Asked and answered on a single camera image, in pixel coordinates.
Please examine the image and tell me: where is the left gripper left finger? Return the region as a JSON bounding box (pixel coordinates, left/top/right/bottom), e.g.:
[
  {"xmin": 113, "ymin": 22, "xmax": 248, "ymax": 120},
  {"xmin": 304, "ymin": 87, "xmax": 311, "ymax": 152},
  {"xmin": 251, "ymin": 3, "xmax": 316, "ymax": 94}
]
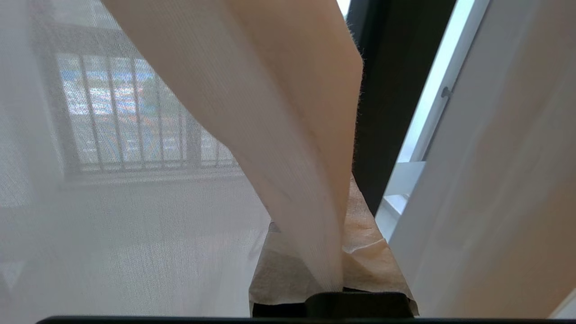
[{"xmin": 249, "ymin": 220, "xmax": 337, "ymax": 318}]

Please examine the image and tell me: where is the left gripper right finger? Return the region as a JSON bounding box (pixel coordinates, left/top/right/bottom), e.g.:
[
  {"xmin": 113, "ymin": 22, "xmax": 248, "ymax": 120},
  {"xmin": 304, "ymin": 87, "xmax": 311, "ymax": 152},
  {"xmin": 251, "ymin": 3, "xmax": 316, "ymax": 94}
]
[{"xmin": 343, "ymin": 175, "xmax": 420, "ymax": 318}]

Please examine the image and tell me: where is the sheer white curtain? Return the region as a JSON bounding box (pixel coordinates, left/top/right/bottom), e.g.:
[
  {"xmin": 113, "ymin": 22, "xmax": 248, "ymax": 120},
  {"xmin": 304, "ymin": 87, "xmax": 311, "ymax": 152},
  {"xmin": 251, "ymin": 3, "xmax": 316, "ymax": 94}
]
[{"xmin": 0, "ymin": 0, "xmax": 364, "ymax": 321}]

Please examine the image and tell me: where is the white window frame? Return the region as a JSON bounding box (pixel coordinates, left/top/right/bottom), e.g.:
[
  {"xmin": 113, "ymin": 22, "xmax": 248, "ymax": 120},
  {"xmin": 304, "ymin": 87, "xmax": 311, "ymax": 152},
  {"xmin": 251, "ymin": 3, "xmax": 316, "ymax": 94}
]
[{"xmin": 375, "ymin": 0, "xmax": 491, "ymax": 241}]

